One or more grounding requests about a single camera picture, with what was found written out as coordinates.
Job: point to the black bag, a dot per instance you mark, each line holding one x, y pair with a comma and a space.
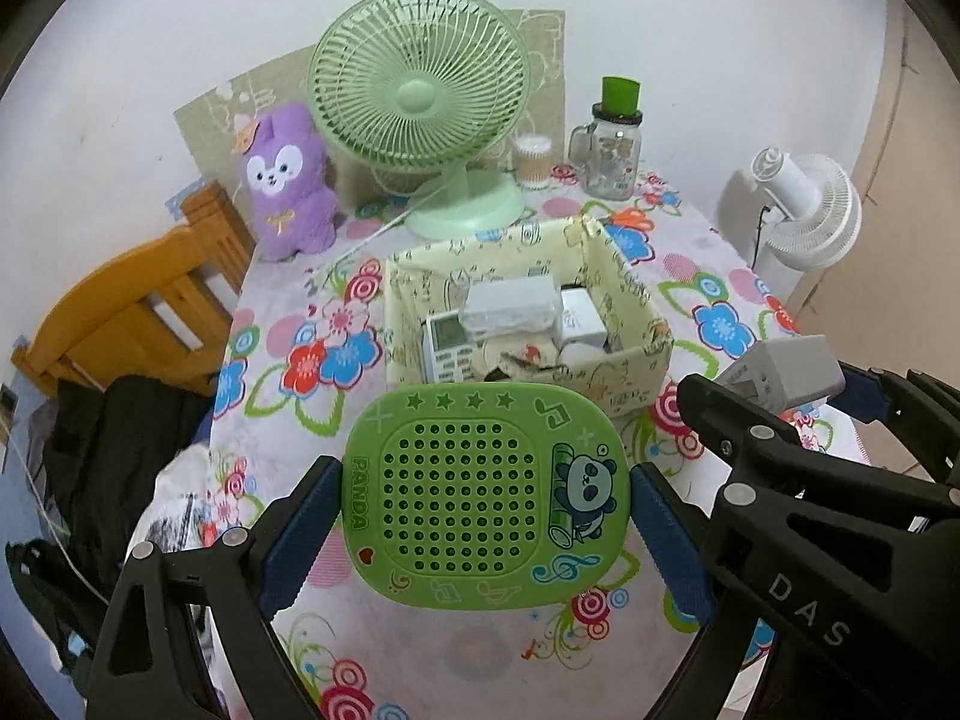
112, 450

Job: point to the floral tablecloth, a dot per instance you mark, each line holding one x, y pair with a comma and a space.
487, 652

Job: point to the white standing fan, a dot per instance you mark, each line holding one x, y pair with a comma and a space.
817, 217

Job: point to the orange wooden chair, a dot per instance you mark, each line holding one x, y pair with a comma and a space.
135, 300

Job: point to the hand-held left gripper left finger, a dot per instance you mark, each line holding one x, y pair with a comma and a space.
300, 532

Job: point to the cream round bear mirror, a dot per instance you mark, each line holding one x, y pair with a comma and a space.
525, 356

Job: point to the beige door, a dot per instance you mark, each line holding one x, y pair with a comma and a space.
915, 240

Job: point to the white round case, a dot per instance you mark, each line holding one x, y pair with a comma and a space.
581, 356

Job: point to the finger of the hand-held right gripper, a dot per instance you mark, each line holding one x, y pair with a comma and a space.
735, 420
866, 394

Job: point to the green perforated panda case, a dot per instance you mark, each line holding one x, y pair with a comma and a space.
465, 495

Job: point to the large white charger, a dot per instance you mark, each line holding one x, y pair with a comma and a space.
581, 322

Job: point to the white rectangular box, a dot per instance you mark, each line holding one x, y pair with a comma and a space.
510, 304

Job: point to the patterned yellow storage box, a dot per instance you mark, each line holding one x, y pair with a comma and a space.
622, 382

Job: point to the white printed cloth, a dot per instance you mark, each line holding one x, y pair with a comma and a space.
180, 495

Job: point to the purple plush toy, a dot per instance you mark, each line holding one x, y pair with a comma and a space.
289, 195

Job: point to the clear cotton swab container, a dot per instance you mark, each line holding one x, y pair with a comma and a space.
532, 165

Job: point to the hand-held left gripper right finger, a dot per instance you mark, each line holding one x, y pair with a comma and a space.
671, 540

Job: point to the white remote control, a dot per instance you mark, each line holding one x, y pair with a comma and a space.
446, 349

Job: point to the blue paper sheet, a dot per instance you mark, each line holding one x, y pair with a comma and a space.
184, 195

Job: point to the small white charger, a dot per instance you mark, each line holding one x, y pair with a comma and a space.
787, 379

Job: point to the glass mug jar green lid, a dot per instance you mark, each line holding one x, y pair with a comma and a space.
607, 165

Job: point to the green desk fan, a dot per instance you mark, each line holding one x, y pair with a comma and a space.
416, 97

